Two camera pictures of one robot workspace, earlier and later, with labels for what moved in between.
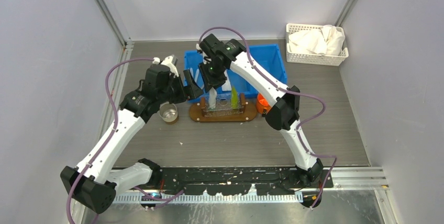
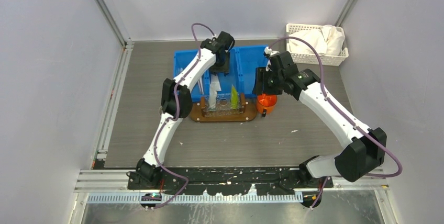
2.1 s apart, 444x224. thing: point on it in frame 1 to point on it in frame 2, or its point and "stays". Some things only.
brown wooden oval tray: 196,113 stays
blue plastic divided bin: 268,57 stays
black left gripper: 195,91 to 224,69
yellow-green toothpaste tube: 234,98 stays
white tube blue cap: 212,98 stays
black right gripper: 209,82 to 262,75
